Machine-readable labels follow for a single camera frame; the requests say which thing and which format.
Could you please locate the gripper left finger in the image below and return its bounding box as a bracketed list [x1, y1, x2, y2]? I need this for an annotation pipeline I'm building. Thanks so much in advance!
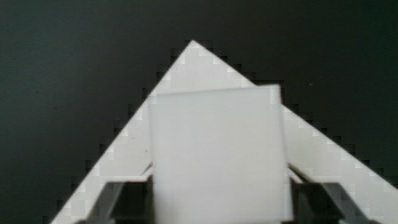
[77, 181, 153, 224]

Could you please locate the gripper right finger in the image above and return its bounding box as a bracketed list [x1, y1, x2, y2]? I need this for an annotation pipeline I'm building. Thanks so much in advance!
[292, 183, 380, 224]

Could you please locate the white stool leg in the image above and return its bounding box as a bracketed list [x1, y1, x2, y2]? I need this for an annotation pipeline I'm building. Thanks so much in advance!
[149, 85, 293, 224]

